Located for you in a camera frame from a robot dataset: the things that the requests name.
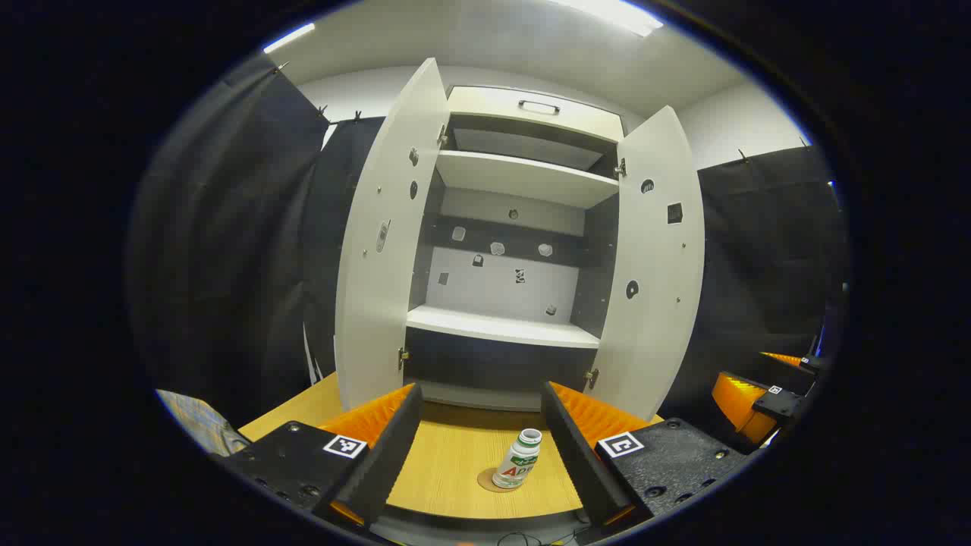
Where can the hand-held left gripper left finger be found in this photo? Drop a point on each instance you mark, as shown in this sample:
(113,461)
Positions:
(394,447)

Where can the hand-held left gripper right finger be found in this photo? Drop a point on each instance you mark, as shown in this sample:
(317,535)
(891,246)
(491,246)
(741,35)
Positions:
(573,447)

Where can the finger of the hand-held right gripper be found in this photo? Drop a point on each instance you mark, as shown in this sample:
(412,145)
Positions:
(810,364)
(777,406)

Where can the white drink bottle green label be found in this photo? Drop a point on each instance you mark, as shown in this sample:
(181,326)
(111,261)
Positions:
(518,462)

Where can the white cabinet door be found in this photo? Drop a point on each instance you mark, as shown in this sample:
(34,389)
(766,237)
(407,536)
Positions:
(652,326)

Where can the round cork coaster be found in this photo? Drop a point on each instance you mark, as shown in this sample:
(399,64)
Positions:
(485,481)

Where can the white open-front cabinet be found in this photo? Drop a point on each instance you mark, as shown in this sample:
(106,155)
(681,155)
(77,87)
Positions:
(504,326)

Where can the plaid fabric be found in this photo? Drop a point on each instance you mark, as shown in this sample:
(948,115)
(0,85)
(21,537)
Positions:
(197,421)

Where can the wide ceiling light panel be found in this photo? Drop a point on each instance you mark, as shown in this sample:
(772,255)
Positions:
(614,15)

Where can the narrow ceiling light strip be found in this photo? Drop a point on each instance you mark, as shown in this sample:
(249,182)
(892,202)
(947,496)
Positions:
(290,37)

